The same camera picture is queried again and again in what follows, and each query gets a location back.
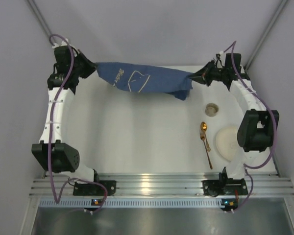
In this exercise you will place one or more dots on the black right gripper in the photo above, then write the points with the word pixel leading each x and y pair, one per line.
pixel 207 75

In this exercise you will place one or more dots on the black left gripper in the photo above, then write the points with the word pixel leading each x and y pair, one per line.
pixel 85 65

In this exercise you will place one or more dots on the small beige cup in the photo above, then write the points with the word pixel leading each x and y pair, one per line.
pixel 211 109

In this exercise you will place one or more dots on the blue cloth placemat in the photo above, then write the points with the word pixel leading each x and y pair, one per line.
pixel 146 79

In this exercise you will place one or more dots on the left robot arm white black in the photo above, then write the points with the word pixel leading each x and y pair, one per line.
pixel 53 151

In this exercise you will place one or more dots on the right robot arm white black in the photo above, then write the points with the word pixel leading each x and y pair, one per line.
pixel 256 134

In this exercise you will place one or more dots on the copper spoon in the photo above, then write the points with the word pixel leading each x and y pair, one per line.
pixel 203 129

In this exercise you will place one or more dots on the copper fork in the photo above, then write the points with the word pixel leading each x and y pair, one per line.
pixel 203 138

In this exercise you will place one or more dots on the white paper plate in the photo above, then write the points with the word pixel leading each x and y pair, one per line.
pixel 226 142

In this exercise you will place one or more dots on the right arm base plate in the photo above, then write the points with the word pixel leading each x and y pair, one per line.
pixel 216 188

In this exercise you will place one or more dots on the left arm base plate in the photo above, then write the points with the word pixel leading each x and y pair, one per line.
pixel 86 189

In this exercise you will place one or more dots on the aluminium frame rail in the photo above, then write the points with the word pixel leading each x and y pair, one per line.
pixel 190 185

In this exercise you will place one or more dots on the slotted cable duct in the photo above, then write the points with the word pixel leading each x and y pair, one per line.
pixel 139 203

